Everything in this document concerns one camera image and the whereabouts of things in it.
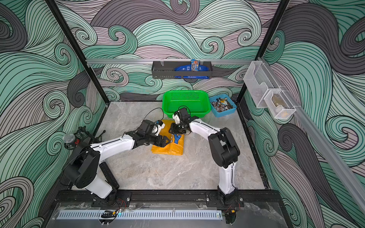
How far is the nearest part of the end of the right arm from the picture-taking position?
711 millimetres

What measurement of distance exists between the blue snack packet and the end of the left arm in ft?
1.26

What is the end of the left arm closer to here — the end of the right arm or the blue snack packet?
the end of the right arm

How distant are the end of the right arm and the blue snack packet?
0.27 meters

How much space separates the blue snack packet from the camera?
0.91m

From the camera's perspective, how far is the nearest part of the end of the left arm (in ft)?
2.17
